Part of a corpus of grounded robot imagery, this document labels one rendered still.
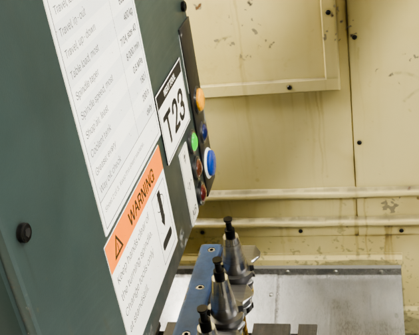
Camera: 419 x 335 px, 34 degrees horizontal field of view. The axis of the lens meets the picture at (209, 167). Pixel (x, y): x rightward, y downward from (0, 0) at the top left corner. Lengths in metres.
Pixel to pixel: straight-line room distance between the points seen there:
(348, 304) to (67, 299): 1.34
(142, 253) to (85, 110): 0.15
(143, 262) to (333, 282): 1.22
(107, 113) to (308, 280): 1.31
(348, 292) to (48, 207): 1.38
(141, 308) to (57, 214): 0.17
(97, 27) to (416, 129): 1.13
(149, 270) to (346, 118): 1.01
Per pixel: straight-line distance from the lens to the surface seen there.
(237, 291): 1.17
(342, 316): 1.73
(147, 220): 0.59
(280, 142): 1.59
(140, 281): 0.57
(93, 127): 0.49
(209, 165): 0.79
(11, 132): 0.39
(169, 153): 0.66
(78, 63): 0.47
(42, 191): 0.42
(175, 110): 0.68
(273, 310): 1.75
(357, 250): 1.74
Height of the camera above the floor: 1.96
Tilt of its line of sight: 29 degrees down
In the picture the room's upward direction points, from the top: 10 degrees counter-clockwise
